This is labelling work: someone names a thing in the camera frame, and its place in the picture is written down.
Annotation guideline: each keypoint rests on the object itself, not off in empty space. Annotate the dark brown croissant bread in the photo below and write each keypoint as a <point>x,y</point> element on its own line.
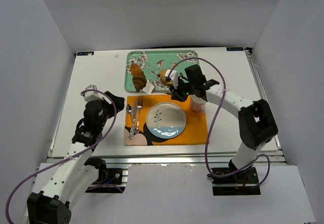
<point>139,81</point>

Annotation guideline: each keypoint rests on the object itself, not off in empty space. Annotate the blue table label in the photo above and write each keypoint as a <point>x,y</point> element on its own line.
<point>85,53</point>
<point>232,49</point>

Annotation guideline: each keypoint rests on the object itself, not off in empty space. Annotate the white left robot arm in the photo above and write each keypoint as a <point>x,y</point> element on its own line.
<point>79,169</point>

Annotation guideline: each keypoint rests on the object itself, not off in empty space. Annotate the silver fork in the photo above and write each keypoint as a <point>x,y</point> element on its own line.
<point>139,108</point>

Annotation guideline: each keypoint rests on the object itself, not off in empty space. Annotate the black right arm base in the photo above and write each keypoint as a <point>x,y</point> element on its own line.
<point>240,184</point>

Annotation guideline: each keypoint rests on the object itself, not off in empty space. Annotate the green floral serving tray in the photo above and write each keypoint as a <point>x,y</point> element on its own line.
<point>153,62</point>

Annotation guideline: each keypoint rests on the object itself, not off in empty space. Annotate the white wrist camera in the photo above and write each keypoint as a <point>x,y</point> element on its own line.
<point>91,93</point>
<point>173,75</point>

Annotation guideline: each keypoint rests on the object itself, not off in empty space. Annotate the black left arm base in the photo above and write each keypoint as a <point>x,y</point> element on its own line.
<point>110,180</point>

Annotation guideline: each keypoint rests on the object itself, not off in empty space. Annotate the silver spatula wooden handle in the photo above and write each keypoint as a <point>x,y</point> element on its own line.
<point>150,89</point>

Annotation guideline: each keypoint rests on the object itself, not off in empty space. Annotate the pink white mug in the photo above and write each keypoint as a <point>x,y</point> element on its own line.
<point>197,104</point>

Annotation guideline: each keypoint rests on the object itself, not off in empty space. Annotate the silver table knife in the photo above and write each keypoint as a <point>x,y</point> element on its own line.
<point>134,114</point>

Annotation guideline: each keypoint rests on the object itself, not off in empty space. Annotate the blue beige ceramic plate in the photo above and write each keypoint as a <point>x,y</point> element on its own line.
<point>166,120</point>

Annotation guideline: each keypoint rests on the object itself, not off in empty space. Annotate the stacked round bread buns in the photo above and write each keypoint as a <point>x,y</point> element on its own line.
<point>163,78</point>

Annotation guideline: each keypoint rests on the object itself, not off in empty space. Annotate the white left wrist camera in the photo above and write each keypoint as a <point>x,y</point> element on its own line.
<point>91,93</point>

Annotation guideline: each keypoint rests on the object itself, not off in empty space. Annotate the left blue table label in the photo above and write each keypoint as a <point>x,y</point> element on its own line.
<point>85,53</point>

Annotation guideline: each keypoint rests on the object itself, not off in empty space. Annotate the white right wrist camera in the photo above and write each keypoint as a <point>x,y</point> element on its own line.
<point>173,75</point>

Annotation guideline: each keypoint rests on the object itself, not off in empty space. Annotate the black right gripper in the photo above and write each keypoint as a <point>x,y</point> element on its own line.
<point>178,90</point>

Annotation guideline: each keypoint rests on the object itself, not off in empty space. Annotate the right blue table label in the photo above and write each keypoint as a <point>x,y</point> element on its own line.
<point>232,49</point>

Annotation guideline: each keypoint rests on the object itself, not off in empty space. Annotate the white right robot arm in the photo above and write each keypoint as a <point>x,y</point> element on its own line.
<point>256,122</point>

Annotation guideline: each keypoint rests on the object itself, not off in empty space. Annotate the golden croissant bread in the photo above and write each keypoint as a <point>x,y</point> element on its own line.
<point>135,69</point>

